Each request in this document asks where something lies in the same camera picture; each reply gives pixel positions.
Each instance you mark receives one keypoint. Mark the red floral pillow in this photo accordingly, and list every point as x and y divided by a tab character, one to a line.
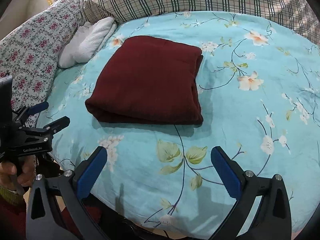
30	52

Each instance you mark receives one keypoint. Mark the person's left forearm sleeve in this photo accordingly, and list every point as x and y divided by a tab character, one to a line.
13	215

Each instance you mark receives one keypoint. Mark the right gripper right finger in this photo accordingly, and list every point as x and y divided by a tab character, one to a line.
229	171

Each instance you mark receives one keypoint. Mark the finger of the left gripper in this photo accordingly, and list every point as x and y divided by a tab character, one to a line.
58	125
24	112

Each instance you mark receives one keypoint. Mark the white folded towel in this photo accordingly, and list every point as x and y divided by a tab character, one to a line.
86	42

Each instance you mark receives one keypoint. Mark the dark red knit sweater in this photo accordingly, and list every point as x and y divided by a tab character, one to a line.
149	80

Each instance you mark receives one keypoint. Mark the light blue floral bedsheet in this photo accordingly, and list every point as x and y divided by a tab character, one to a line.
258	87

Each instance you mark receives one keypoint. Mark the person's left hand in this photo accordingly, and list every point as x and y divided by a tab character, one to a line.
25	179

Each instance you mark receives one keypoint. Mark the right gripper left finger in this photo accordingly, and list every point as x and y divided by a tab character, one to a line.
87	172

